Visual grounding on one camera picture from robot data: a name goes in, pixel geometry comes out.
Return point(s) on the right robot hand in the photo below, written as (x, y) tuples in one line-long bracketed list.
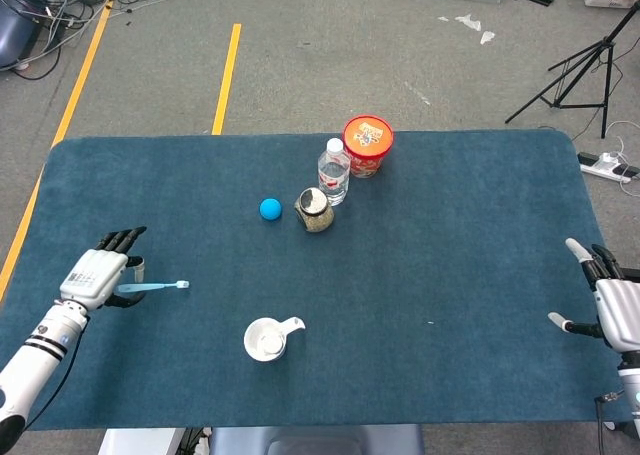
[(622, 315)]

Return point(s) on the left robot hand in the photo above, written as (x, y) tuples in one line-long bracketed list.
[(92, 277)]

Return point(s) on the light blue toothbrush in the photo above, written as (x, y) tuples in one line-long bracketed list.
[(160, 286)]

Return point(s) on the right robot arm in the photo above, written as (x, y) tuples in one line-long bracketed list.
[(631, 390)]

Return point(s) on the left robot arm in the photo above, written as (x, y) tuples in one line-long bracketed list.
[(35, 355)]

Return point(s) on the white power strip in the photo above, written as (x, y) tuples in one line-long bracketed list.
[(600, 167)]

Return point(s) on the blue foam ball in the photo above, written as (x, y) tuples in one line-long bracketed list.
[(270, 209)]

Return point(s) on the blue table cloth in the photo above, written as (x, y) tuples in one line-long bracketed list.
[(425, 275)]

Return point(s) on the glass jar black lid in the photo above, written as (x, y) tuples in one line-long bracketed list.
[(314, 212)]

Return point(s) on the blue grey machine base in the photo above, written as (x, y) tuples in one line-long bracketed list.
[(15, 30)]

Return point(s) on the clear water bottle red label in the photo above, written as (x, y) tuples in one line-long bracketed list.
[(334, 175)]

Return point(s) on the black tripod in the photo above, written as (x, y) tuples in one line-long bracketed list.
[(607, 45)]

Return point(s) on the grey robot torso base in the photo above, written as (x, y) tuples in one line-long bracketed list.
[(310, 442)]

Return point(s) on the red instant noodle bucket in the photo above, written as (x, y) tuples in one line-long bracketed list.
[(367, 137)]

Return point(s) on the small white paper scrap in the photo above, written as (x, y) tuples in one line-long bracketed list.
[(486, 37)]

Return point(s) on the large white paper scrap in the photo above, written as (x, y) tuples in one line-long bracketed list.
[(469, 21)]

